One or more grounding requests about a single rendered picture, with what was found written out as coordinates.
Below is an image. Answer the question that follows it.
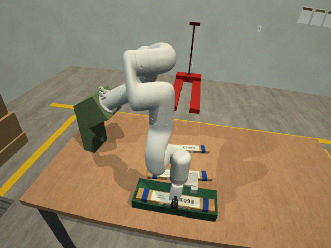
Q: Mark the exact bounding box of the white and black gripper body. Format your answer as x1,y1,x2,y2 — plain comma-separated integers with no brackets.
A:
169,181,184,201

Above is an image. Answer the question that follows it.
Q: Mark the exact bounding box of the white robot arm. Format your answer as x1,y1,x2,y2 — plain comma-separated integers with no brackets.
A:
99,43,198,194

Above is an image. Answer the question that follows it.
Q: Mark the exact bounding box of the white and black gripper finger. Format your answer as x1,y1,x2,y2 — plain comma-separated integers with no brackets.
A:
171,196,178,209

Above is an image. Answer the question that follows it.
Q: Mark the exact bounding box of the tan box with blue bands and white label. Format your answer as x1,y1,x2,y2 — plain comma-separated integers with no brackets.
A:
147,169,212,181
136,188,215,213
171,144,210,154

